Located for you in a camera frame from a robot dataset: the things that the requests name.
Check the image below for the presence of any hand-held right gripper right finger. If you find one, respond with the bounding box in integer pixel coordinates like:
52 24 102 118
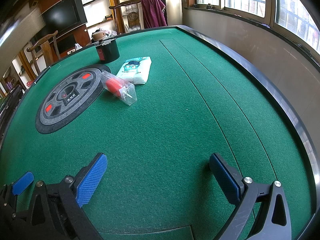
209 152 292 240

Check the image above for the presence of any clear plastic box red item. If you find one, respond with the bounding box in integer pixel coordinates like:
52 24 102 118
100 70 137 106

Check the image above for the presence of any black flat television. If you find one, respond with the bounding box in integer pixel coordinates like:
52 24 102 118
41 0 88 34

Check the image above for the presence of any black canister with red label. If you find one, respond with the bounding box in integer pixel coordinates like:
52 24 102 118
95 38 119 64

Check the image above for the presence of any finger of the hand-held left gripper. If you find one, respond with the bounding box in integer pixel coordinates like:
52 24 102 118
0 171 35 220

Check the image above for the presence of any wooden wall shelf unit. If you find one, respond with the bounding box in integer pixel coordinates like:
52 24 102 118
76 0 140 34

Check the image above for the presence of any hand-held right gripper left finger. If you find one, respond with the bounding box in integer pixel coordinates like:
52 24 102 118
24 152 108 240

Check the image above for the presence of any round grey table centre panel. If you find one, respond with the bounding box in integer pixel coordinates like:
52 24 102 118
35 64 112 135

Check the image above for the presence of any wooden armchair with carved back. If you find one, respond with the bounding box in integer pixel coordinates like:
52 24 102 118
109 0 168 34

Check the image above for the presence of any floral printed bag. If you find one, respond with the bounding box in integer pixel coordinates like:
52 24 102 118
91 27 118 39

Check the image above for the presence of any wooden spool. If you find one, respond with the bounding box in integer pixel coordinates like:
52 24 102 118
92 30 107 42

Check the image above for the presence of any white tissue pack cartoon print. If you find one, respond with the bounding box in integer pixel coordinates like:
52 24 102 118
116 56 152 85

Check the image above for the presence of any maroon cloth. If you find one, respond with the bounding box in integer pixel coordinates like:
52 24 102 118
140 0 167 29

